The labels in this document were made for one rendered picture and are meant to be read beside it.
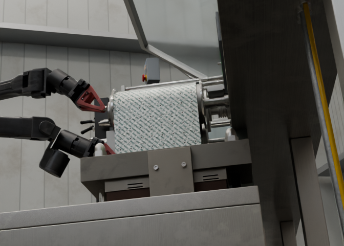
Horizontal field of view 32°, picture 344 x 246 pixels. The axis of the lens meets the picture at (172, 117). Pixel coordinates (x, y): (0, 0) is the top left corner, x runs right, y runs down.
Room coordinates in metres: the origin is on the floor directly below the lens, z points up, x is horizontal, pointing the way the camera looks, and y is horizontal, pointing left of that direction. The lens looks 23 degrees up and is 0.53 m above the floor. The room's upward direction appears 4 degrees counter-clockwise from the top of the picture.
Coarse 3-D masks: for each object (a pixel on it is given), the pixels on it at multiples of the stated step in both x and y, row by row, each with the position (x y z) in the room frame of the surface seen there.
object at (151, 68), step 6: (150, 60) 2.11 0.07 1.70; (156, 60) 2.12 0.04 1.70; (144, 66) 2.17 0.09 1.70; (150, 66) 2.11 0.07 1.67; (156, 66) 2.12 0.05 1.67; (150, 72) 2.11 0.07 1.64; (156, 72) 2.12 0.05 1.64; (144, 78) 2.13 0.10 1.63; (150, 78) 2.11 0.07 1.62; (156, 78) 2.12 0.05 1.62
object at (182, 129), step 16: (192, 112) 1.52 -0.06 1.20; (128, 128) 1.54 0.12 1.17; (144, 128) 1.54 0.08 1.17; (160, 128) 1.53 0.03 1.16; (176, 128) 1.53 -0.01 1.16; (192, 128) 1.52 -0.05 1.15; (128, 144) 1.54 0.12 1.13; (144, 144) 1.54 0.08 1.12; (160, 144) 1.53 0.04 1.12; (176, 144) 1.53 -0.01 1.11; (192, 144) 1.52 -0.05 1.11
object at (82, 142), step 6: (78, 138) 1.53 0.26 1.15; (84, 138) 1.54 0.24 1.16; (96, 138) 1.50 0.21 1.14; (78, 144) 1.53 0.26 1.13; (84, 144) 1.53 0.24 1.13; (90, 144) 1.50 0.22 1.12; (72, 150) 1.54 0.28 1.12; (78, 150) 1.53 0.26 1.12; (84, 150) 1.53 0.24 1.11; (90, 150) 1.52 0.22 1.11; (78, 156) 1.55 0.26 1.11; (84, 156) 1.50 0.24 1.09; (90, 156) 1.52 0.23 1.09
